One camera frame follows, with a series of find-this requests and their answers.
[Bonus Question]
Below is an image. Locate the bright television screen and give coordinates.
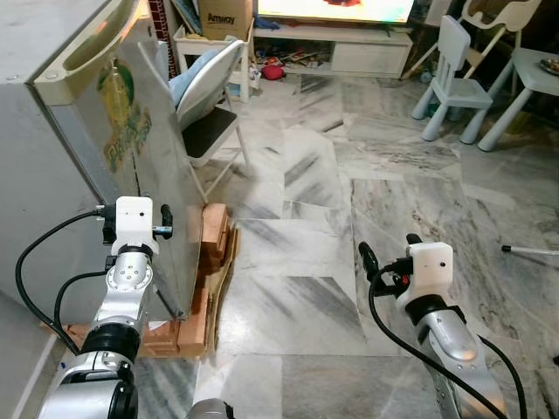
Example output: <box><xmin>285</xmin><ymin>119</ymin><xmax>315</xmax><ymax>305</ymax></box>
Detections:
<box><xmin>255</xmin><ymin>0</ymin><xmax>417</xmax><ymax>24</ymax></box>

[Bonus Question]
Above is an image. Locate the white television stand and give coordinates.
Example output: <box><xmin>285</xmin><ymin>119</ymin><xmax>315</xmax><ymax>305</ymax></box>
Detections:
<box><xmin>249</xmin><ymin>22</ymin><xmax>417</xmax><ymax>79</ymax></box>

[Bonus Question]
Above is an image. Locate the short black left arm cable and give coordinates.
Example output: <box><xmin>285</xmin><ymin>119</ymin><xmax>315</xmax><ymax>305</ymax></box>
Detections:
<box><xmin>53</xmin><ymin>269</ymin><xmax>111</xmax><ymax>331</ymax></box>

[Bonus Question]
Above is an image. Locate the cream high chair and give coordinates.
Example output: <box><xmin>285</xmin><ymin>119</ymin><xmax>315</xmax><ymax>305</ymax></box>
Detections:
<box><xmin>425</xmin><ymin>0</ymin><xmax>544</xmax><ymax>81</ymax></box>

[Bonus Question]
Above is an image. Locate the grey mini fridge body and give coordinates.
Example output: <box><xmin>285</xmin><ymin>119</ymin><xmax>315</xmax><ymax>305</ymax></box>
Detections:
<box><xmin>0</xmin><ymin>0</ymin><xmax>119</xmax><ymax>302</ymax></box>

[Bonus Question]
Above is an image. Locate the dark red tiled pillar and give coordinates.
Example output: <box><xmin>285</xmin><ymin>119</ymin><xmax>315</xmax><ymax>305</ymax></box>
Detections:
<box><xmin>148</xmin><ymin>0</ymin><xmax>176</xmax><ymax>72</ymax></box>

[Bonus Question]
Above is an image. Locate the white stick with black tip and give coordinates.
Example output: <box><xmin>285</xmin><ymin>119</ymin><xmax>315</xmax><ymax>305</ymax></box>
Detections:
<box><xmin>501</xmin><ymin>244</ymin><xmax>559</xmax><ymax>258</ymax></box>

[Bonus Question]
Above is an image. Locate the light blue cushion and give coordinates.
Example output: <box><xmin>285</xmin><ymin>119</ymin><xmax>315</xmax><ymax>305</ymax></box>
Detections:
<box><xmin>168</xmin><ymin>48</ymin><xmax>224</xmax><ymax>107</ymax></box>

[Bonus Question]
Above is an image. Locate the white folding chair dark seat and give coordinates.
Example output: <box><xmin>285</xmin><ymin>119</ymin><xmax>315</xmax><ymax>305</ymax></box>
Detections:
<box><xmin>168</xmin><ymin>37</ymin><xmax>252</xmax><ymax>203</ymax></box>

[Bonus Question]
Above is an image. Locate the orange brick pile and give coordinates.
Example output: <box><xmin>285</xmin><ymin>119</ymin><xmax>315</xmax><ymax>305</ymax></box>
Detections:
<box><xmin>66</xmin><ymin>203</ymin><xmax>239</xmax><ymax>357</ymax></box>

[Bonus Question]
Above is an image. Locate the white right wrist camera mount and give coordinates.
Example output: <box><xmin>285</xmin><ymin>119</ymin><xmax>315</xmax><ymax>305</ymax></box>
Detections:
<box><xmin>396</xmin><ymin>242</ymin><xmax>453</xmax><ymax>305</ymax></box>

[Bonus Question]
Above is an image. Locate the pale kids table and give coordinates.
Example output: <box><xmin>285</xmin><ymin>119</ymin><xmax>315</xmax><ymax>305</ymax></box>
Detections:
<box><xmin>478</xmin><ymin>48</ymin><xmax>559</xmax><ymax>154</ymax></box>

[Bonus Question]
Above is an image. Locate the red toy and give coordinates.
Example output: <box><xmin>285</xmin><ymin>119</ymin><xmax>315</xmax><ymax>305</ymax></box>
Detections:
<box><xmin>261</xmin><ymin>58</ymin><xmax>288</xmax><ymax>82</ymax></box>

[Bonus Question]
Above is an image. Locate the grey robot leg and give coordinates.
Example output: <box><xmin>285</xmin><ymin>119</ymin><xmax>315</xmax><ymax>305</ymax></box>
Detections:
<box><xmin>187</xmin><ymin>398</ymin><xmax>236</xmax><ymax>419</ymax></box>

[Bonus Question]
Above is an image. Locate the brown Amway cardboard box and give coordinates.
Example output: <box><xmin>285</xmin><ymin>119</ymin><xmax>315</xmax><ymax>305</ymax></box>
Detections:
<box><xmin>198</xmin><ymin>0</ymin><xmax>255</xmax><ymax>41</ymax></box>

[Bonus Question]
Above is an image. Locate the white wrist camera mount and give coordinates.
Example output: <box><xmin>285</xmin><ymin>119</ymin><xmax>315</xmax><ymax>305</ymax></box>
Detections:
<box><xmin>114</xmin><ymin>196</ymin><xmax>157</xmax><ymax>257</ymax></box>
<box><xmin>396</xmin><ymin>242</ymin><xmax>453</xmax><ymax>305</ymax></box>

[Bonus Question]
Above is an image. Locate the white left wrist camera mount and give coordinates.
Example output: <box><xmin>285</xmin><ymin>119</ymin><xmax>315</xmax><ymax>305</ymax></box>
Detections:
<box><xmin>114</xmin><ymin>196</ymin><xmax>157</xmax><ymax>257</ymax></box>

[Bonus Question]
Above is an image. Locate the pale blue kids chair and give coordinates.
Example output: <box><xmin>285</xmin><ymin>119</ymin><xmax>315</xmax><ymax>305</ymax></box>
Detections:
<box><xmin>411</xmin><ymin>15</ymin><xmax>495</xmax><ymax>145</ymax></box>

